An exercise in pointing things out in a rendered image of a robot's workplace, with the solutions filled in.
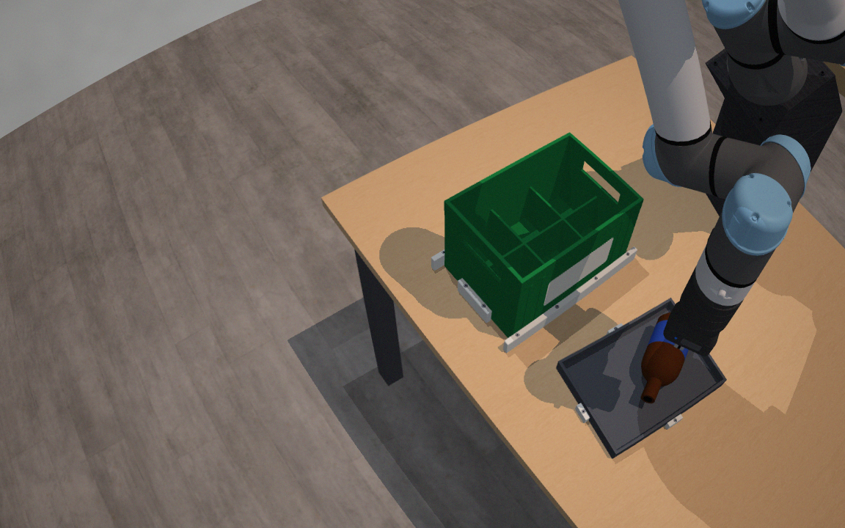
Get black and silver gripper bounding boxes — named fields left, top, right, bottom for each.
left=663, top=247, right=754, bottom=356

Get brown bottle with blue label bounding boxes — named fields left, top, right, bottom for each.
left=641, top=312, right=688, bottom=403

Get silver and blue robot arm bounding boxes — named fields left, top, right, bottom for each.
left=618, top=0, right=845, bottom=288

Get green plastic bottle crate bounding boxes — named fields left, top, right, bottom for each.
left=444, top=132, right=644, bottom=338

